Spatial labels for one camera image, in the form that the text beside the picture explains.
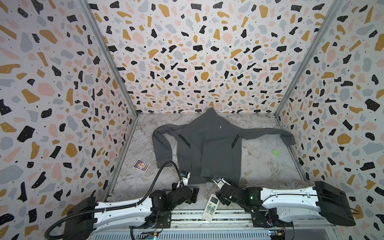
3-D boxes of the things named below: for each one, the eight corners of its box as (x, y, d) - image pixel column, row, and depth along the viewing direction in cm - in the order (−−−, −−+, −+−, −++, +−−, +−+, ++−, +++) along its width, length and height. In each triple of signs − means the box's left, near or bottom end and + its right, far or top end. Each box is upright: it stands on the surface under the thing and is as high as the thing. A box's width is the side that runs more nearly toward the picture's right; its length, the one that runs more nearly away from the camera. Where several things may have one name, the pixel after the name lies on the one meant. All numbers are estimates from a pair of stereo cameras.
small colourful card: (133, 168, 94) (132, 166, 92) (139, 160, 97) (138, 158, 96) (145, 172, 92) (144, 171, 90) (150, 164, 95) (149, 162, 94)
